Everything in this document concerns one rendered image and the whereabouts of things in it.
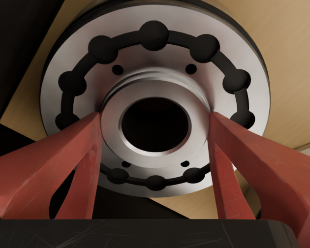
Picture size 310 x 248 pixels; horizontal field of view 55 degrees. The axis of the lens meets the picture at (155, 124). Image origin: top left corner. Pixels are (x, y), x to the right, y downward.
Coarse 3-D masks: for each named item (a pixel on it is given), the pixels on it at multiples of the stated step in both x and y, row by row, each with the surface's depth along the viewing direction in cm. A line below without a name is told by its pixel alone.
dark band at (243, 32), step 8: (112, 0) 11; (120, 0) 11; (128, 0) 11; (184, 0) 11; (192, 0) 11; (200, 0) 11; (96, 8) 11; (104, 8) 11; (208, 8) 11; (216, 8) 11; (80, 16) 11; (88, 16) 11; (224, 16) 11; (72, 24) 11; (232, 24) 11; (64, 32) 12; (248, 40) 12; (256, 48) 12; (48, 56) 12; (264, 64) 12
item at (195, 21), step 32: (160, 0) 11; (96, 32) 11; (128, 32) 11; (160, 32) 11; (192, 32) 11; (224, 32) 11; (64, 64) 12; (96, 64) 12; (128, 64) 12; (160, 64) 12; (192, 64) 12; (224, 64) 12; (256, 64) 12; (64, 96) 13; (96, 96) 12; (224, 96) 12; (256, 96) 12; (256, 128) 13; (192, 160) 15; (128, 192) 16; (160, 192) 16
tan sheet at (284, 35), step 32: (64, 0) 13; (224, 0) 13; (256, 0) 13; (288, 0) 13; (256, 32) 14; (288, 32) 14; (32, 64) 15; (288, 64) 15; (32, 96) 16; (288, 96) 16; (32, 128) 17; (288, 128) 17; (192, 192) 20
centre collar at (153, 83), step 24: (144, 72) 12; (168, 72) 12; (120, 96) 12; (144, 96) 12; (168, 96) 12; (192, 96) 12; (120, 120) 13; (192, 120) 13; (120, 144) 13; (144, 144) 14; (168, 144) 14; (192, 144) 13
